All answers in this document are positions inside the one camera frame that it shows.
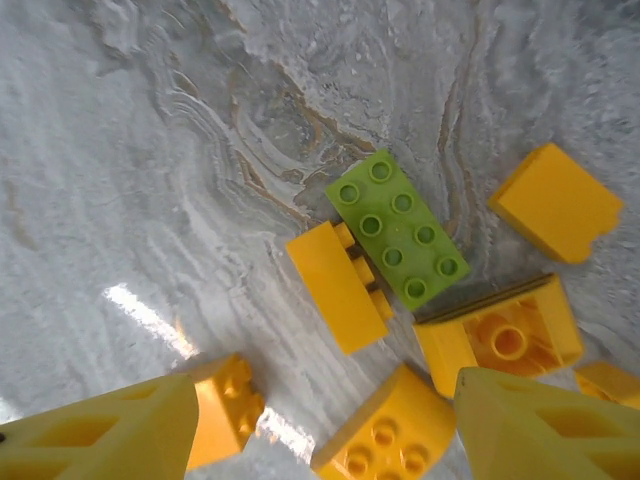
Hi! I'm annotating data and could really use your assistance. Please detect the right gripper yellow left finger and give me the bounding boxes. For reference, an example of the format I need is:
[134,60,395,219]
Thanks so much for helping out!
[0,373,200,480]

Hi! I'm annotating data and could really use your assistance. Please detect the orange lego brick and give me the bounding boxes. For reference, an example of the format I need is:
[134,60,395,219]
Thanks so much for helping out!
[309,363,459,480]
[488,142,625,265]
[413,273,586,400]
[284,220,395,356]
[185,352,266,471]
[573,360,640,409]

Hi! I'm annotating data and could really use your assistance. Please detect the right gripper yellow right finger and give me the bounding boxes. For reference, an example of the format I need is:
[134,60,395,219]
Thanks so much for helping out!
[453,367,640,480]

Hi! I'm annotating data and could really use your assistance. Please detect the green lego brick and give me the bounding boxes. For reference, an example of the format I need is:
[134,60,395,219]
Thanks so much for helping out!
[324,148,472,312]

